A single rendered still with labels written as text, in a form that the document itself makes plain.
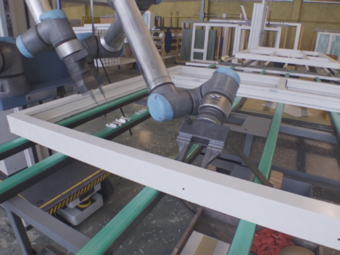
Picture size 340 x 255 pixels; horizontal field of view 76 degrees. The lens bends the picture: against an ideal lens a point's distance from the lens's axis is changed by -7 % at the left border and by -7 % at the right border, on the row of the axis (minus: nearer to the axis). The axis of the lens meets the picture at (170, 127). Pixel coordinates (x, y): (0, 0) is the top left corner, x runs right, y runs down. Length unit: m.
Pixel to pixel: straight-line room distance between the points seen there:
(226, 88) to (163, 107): 0.19
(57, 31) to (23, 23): 0.70
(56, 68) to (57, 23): 0.71
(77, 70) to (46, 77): 0.68
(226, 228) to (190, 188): 0.38
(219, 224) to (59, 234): 0.55
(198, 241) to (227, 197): 0.23
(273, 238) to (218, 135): 0.40
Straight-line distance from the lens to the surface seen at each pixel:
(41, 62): 1.54
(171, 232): 1.66
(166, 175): 0.56
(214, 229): 0.88
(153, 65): 0.78
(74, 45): 0.90
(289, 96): 1.47
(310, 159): 1.50
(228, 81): 0.71
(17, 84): 1.30
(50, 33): 0.92
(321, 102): 1.48
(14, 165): 1.82
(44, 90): 1.38
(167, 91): 0.73
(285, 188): 1.08
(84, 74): 0.91
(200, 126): 0.64
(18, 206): 0.70
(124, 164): 0.62
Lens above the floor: 1.23
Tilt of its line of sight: 23 degrees down
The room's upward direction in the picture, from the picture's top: 1 degrees clockwise
